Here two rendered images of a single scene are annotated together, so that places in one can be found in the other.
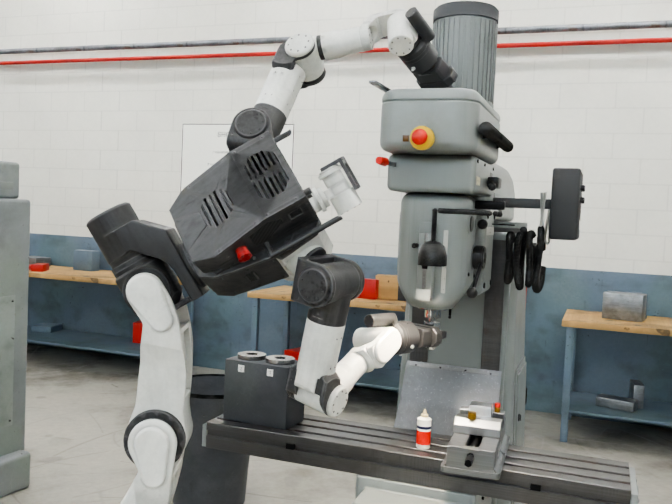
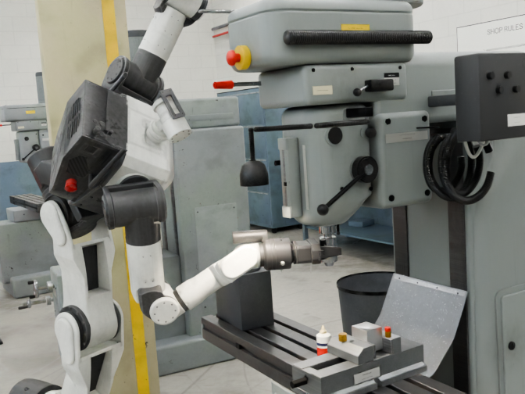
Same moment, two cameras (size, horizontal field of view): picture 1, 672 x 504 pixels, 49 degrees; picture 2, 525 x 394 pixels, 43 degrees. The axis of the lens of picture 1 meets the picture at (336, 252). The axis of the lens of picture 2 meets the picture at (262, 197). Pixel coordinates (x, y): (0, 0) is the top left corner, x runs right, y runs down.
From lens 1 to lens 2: 144 cm
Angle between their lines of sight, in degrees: 40
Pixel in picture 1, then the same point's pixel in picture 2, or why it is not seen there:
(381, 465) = (283, 374)
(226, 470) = not seen: hidden behind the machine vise
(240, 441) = (216, 336)
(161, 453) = (68, 338)
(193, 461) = not seen: hidden behind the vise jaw
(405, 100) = (234, 21)
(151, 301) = (51, 222)
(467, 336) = (437, 250)
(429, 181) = (280, 97)
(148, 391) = (67, 291)
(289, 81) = (159, 23)
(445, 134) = (256, 50)
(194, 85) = not seen: outside the picture
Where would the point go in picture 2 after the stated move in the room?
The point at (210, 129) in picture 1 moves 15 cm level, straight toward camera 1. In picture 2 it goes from (480, 28) to (477, 27)
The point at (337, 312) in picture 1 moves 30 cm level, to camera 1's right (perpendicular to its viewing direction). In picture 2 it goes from (135, 233) to (222, 241)
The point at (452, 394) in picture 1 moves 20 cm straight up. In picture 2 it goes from (421, 312) to (419, 248)
